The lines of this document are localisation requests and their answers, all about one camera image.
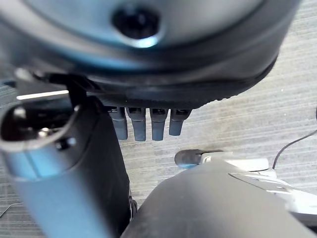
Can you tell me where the thin black cable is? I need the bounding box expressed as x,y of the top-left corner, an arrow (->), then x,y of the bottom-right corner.
271,130 -> 317,171

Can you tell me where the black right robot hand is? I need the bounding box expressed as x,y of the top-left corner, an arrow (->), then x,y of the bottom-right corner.
0,0 -> 302,238

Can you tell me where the silver robot leg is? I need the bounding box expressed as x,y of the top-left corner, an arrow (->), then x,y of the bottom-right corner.
120,150 -> 317,238

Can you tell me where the thin grey floor wire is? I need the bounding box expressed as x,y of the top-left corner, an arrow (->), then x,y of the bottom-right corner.
0,202 -> 23,219

